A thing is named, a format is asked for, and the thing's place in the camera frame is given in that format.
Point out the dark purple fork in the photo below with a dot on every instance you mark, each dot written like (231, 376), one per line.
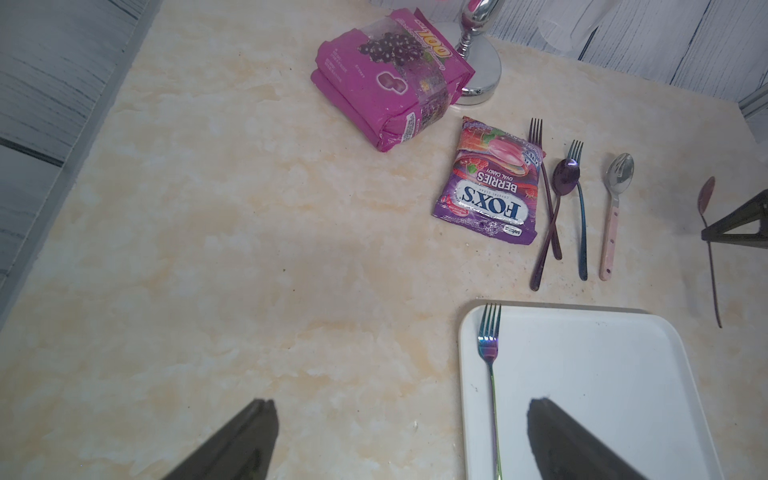
(535, 137)

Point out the Fox's berries candy bag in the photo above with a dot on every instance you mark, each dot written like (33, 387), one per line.
(493, 185)

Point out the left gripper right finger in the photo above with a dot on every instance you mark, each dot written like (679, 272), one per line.
(564, 449)

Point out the magenta grape snack pack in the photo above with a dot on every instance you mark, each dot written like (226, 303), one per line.
(392, 78)

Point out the rainbow green fork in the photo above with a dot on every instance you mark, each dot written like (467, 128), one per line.
(488, 346)

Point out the silver spoon pink handle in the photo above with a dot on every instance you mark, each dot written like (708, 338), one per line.
(617, 179)

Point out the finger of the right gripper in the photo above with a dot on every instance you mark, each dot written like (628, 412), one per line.
(754, 210)

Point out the white rectangular tray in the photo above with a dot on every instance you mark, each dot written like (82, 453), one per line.
(623, 375)

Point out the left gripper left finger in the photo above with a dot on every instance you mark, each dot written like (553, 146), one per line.
(241, 449)

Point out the chrome glass holder stand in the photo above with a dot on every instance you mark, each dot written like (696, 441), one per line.
(468, 38)

